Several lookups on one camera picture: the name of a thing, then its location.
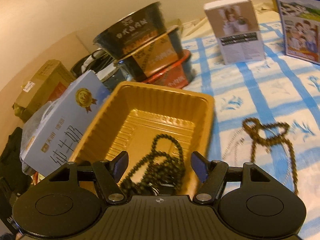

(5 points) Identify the dark green bead necklace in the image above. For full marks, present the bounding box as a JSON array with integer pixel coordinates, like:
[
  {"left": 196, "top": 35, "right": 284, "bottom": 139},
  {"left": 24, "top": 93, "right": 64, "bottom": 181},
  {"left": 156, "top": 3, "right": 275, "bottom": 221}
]
[{"left": 120, "top": 133, "right": 186, "bottom": 197}]

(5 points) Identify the golden plastic tray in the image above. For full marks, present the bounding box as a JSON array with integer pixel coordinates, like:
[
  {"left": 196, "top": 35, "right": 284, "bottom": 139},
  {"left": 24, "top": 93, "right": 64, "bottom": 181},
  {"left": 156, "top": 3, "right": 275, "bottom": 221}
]
[{"left": 69, "top": 81, "right": 214, "bottom": 196}]

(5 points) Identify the brown wooden bead necklace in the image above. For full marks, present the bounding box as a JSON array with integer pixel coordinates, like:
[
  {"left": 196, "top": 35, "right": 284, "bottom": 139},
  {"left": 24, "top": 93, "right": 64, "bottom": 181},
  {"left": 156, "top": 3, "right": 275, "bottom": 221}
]
[{"left": 241, "top": 117, "right": 299, "bottom": 196}]

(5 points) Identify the light blue milk carton box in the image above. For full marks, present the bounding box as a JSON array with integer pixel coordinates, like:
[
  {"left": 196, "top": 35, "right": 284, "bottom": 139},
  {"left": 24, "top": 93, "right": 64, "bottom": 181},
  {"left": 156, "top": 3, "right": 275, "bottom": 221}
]
[{"left": 20, "top": 70, "right": 110, "bottom": 176}]

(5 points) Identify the blue checked bed sheet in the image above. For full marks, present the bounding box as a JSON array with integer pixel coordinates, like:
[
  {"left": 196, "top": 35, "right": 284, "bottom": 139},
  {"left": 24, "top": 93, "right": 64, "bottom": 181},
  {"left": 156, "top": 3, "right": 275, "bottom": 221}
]
[{"left": 182, "top": 6, "right": 319, "bottom": 239}]

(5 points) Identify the bottom red-label rice bowl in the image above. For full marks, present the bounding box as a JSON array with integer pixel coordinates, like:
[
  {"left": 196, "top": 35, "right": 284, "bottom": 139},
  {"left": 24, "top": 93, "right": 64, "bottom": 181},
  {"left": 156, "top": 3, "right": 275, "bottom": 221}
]
[{"left": 142, "top": 49, "right": 196, "bottom": 89}]

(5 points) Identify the brown cardboard box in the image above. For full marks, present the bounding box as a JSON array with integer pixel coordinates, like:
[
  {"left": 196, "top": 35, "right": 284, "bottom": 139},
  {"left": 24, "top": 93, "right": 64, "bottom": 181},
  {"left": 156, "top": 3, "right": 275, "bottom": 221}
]
[{"left": 12, "top": 60, "right": 75, "bottom": 123}]

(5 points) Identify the middle orange-label rice bowl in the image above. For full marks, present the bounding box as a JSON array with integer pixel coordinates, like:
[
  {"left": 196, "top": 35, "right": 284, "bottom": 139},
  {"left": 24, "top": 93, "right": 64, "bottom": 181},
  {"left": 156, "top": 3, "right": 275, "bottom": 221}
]
[{"left": 114, "top": 25, "right": 183, "bottom": 82}]

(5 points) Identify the top black rice bowl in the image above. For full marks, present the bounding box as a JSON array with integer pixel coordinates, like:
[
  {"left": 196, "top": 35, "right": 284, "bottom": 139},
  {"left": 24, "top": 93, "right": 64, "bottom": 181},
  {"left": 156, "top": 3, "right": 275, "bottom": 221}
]
[{"left": 93, "top": 2, "right": 167, "bottom": 59}]

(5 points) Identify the small white humidifier box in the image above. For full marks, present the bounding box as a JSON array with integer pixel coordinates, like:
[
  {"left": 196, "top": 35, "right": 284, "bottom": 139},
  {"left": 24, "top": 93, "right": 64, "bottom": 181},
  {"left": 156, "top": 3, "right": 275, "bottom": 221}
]
[{"left": 204, "top": 0, "right": 265, "bottom": 64}]

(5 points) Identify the dark blue milk carton box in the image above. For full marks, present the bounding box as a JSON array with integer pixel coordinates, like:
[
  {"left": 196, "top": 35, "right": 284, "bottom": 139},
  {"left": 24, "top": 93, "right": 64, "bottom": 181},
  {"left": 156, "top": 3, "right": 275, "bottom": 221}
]
[{"left": 276, "top": 0, "right": 319, "bottom": 64}]

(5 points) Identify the black cables pile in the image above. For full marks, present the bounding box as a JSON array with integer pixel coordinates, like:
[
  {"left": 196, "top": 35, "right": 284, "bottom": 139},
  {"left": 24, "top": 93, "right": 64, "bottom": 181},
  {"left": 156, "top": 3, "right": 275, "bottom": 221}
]
[{"left": 70, "top": 48, "right": 118, "bottom": 79}]

